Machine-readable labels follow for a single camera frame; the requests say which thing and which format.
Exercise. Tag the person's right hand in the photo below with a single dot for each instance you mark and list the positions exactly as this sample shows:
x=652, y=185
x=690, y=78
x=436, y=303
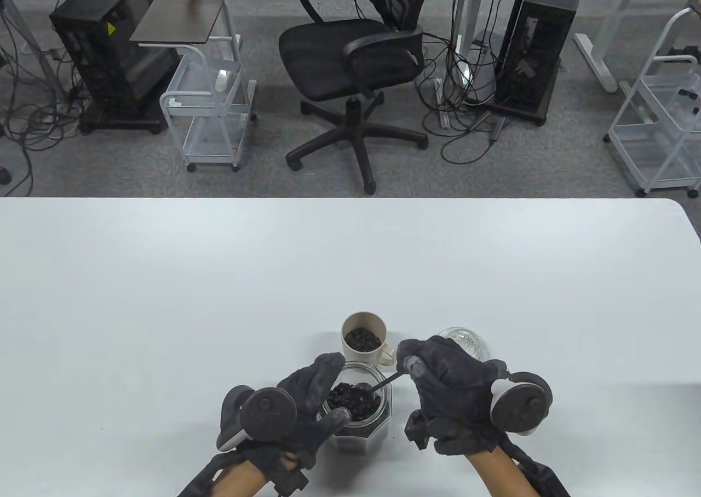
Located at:
x=449, y=382

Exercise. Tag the person's left hand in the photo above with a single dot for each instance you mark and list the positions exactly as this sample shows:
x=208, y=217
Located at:
x=312, y=387

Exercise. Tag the round glass jar lid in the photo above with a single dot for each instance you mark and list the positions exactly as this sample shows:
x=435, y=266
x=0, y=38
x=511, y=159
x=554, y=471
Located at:
x=471, y=341

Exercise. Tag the black measuring scoop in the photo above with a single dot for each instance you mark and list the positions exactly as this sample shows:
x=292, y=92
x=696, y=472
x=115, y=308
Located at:
x=383, y=383

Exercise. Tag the small coffee beans heap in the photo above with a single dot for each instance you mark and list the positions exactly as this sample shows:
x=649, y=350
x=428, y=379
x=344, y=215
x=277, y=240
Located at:
x=362, y=341

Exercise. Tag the octagonal glass jar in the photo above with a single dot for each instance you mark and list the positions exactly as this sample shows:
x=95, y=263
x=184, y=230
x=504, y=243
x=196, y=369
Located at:
x=361, y=439

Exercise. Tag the person's right forearm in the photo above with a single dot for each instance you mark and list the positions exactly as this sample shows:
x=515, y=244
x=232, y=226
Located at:
x=498, y=472

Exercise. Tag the person's left forearm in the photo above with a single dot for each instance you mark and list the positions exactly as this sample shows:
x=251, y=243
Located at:
x=241, y=478

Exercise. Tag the black white left hand controller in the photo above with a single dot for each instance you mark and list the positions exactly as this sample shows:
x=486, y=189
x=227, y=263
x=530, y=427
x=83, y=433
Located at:
x=268, y=412

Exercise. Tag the black white hand controller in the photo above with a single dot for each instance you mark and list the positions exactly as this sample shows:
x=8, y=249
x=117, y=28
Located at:
x=520, y=406
x=268, y=412

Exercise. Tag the black white right hand controller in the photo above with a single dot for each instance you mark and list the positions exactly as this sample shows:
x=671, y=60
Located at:
x=520, y=406

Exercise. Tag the white power strip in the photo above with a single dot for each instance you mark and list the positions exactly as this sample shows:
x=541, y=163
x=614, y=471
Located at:
x=442, y=116

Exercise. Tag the white cart with brown-top table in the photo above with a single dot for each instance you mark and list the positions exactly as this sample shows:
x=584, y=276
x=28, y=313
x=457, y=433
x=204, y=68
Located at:
x=191, y=108

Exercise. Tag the black mesh office chair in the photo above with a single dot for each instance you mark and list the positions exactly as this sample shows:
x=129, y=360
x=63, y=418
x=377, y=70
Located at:
x=328, y=53

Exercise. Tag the white desk column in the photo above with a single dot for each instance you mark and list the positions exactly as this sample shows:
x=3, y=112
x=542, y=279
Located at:
x=465, y=4

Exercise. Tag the black computer tower yellow sticker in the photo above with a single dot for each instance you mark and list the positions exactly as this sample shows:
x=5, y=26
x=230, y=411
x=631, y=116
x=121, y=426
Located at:
x=104, y=53

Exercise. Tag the brown top side table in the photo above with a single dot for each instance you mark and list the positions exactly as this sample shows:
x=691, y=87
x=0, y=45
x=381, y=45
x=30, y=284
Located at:
x=181, y=15

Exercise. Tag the grey desk leg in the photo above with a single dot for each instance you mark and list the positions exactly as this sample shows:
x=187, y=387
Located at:
x=41, y=62

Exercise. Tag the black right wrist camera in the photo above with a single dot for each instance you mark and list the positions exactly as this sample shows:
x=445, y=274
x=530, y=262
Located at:
x=419, y=431

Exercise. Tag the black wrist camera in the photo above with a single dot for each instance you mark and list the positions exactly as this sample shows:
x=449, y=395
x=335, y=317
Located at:
x=419, y=431
x=290, y=478

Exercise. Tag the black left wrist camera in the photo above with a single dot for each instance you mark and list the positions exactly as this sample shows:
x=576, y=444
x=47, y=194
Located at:
x=290, y=478

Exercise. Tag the white desk frame dark top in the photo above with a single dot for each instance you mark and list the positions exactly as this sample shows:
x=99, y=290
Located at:
x=594, y=59

